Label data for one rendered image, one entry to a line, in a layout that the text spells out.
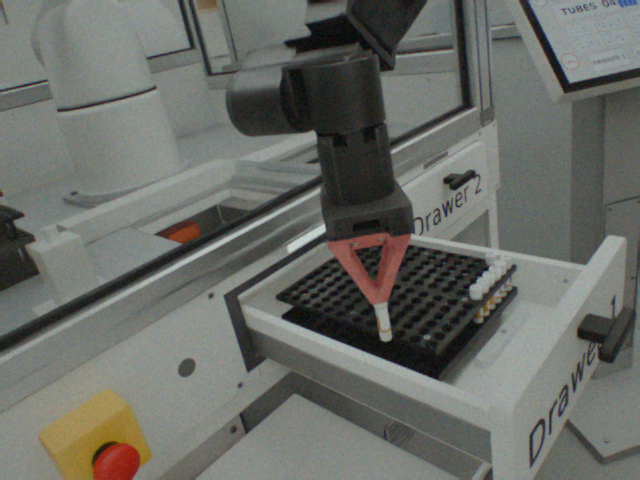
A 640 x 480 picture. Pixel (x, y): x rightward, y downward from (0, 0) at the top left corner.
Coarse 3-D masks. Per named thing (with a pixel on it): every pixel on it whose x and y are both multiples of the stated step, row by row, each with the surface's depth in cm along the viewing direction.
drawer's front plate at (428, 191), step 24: (480, 144) 93; (432, 168) 84; (456, 168) 87; (480, 168) 94; (408, 192) 78; (432, 192) 83; (456, 192) 89; (480, 192) 95; (432, 216) 84; (456, 216) 90
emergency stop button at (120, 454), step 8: (112, 448) 42; (120, 448) 43; (128, 448) 43; (104, 456) 42; (112, 456) 42; (120, 456) 42; (128, 456) 43; (136, 456) 43; (96, 464) 42; (104, 464) 41; (112, 464) 42; (120, 464) 42; (128, 464) 43; (136, 464) 43; (96, 472) 41; (104, 472) 41; (112, 472) 42; (120, 472) 42; (128, 472) 43; (136, 472) 44
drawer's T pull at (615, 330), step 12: (624, 312) 44; (636, 312) 44; (588, 324) 43; (600, 324) 43; (612, 324) 43; (624, 324) 42; (588, 336) 43; (600, 336) 42; (612, 336) 41; (624, 336) 42; (600, 348) 40; (612, 348) 40; (600, 360) 40; (612, 360) 40
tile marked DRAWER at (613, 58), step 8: (616, 48) 107; (592, 56) 106; (600, 56) 106; (608, 56) 106; (616, 56) 106; (624, 56) 107; (592, 64) 105; (600, 64) 106; (608, 64) 106; (616, 64) 106; (624, 64) 106; (632, 64) 106
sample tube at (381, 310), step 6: (378, 306) 44; (384, 306) 44; (378, 312) 44; (384, 312) 44; (378, 318) 45; (384, 318) 44; (378, 324) 45; (384, 324) 45; (384, 330) 45; (390, 330) 45; (384, 336) 45; (390, 336) 45
